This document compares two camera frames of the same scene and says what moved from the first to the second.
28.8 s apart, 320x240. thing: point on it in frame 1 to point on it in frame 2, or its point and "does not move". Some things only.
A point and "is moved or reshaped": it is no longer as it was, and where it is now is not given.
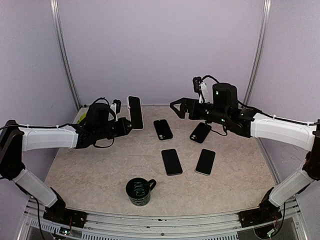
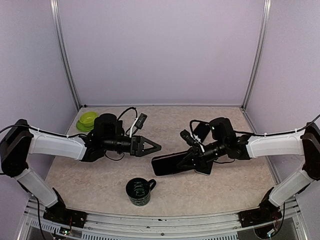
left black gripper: x=124 y=130 to x=156 y=147
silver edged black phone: x=205 y=162 does not move
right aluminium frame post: x=267 y=13 does not move
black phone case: x=201 y=132 does not move
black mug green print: x=138 y=190 does not move
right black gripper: x=181 y=113 to x=195 y=162
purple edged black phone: x=171 y=162 is moved or reshaped
